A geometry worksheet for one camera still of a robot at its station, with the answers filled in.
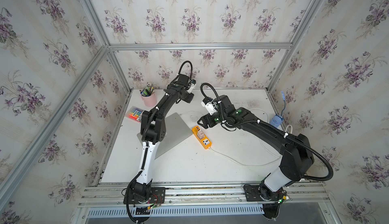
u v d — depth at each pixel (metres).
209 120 0.71
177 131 0.96
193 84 0.91
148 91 1.03
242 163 0.84
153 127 0.61
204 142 0.88
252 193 0.73
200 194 0.75
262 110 1.08
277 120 0.93
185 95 0.88
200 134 0.88
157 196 0.72
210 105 0.73
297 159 0.44
